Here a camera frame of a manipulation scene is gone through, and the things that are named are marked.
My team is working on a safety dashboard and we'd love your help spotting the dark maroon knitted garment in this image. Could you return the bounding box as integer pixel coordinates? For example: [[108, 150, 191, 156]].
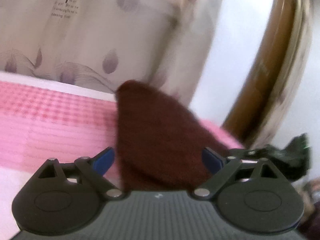
[[116, 81, 228, 191]]

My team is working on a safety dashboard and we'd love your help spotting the dark clutter beside bed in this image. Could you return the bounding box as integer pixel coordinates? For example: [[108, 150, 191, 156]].
[[294, 178, 320, 239]]

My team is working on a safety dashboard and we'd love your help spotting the pink white checkered bedsheet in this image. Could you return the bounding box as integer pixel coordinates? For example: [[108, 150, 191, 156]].
[[1, 74, 240, 239]]

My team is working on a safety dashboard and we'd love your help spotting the beige leaf print curtain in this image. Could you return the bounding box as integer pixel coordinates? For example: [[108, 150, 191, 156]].
[[1, 0, 222, 105]]

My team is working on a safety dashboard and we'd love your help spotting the brown wooden door frame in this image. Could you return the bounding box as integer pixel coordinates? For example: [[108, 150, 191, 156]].
[[222, 0, 313, 148]]

